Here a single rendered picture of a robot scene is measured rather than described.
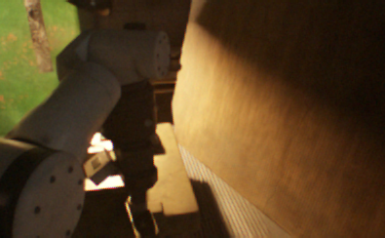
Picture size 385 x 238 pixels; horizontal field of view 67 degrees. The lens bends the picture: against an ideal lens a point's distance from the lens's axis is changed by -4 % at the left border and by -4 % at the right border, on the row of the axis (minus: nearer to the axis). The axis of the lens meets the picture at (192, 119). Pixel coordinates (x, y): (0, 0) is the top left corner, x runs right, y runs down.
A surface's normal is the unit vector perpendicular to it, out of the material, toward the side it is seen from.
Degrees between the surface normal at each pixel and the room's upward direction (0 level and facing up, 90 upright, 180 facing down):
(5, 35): 90
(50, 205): 94
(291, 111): 76
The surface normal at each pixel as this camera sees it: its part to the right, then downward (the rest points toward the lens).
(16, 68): 0.21, 0.44
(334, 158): -0.80, 0.04
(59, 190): 0.97, 0.16
